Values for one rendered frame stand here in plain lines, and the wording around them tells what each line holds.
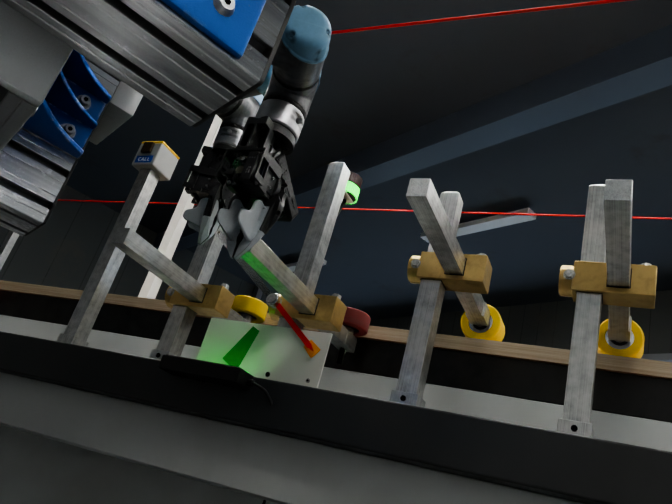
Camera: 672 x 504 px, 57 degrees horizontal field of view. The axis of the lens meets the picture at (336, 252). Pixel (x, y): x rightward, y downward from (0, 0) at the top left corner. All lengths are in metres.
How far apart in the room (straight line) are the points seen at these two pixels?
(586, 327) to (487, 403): 0.29
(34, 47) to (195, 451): 0.85
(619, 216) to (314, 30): 0.48
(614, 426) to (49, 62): 1.01
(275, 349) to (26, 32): 0.79
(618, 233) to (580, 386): 0.23
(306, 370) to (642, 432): 0.56
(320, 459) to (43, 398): 0.65
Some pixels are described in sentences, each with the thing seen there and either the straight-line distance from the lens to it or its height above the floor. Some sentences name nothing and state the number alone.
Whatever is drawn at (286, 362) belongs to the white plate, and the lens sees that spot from 1.09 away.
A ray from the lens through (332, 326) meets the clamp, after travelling 1.10.
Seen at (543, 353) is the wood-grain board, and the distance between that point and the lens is 1.20.
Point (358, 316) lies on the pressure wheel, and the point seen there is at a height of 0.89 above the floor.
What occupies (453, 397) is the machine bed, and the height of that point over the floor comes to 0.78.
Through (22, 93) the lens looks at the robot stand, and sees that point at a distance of 0.42.
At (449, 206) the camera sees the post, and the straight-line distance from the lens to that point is 1.13.
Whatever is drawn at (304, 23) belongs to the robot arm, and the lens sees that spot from 0.93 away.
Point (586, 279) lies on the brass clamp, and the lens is 1.02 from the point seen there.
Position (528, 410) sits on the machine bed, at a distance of 1.18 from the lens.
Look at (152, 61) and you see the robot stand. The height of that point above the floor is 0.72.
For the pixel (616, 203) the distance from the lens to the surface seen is 0.81.
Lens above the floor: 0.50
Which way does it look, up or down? 24 degrees up
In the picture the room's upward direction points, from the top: 16 degrees clockwise
